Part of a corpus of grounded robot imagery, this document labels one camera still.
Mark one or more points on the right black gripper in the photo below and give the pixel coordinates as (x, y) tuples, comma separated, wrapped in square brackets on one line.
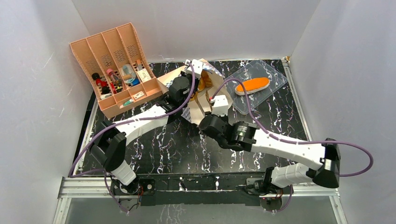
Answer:
[(213, 114)]

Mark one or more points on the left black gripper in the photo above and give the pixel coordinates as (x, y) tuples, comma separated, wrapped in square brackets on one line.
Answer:
[(187, 75)]

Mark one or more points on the checkered paper bag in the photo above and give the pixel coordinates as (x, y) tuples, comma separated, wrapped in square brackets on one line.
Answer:
[(192, 113)]

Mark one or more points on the orange fake bread loaf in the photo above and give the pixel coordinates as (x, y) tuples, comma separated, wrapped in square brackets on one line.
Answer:
[(256, 84)]

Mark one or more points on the clear plastic tray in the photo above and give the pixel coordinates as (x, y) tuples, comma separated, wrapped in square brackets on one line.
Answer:
[(254, 69)]

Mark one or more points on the metal tongs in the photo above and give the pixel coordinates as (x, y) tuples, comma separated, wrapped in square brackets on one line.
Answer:
[(204, 102)]

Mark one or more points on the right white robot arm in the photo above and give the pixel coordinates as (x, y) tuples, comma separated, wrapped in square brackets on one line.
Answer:
[(317, 163)]

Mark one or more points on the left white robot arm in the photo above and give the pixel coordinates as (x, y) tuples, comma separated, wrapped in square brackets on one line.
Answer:
[(110, 146)]

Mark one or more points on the small brown fake bread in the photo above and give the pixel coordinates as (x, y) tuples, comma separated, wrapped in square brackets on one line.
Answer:
[(204, 82)]

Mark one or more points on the small white box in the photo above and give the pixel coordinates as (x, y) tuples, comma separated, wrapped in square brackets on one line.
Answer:
[(138, 95)]

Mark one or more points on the white label card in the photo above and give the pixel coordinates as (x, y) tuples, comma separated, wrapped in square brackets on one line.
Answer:
[(144, 75)]

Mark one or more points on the green white tube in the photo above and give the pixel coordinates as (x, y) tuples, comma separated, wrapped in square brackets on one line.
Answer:
[(130, 101)]

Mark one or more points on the light blue tape dispenser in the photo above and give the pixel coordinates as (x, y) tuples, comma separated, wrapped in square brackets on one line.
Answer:
[(128, 74)]

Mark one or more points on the peach desk organizer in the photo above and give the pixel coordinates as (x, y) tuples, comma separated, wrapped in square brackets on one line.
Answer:
[(112, 49)]

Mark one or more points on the pink capped bottle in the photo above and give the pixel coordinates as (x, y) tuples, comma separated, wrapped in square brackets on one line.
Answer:
[(117, 82)]

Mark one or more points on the black red toy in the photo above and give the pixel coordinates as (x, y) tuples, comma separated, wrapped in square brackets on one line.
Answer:
[(101, 83)]

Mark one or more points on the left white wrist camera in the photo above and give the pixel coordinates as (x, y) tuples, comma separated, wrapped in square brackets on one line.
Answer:
[(193, 67)]

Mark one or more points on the aluminium frame rail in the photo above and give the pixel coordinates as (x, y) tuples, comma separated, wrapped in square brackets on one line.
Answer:
[(209, 188)]

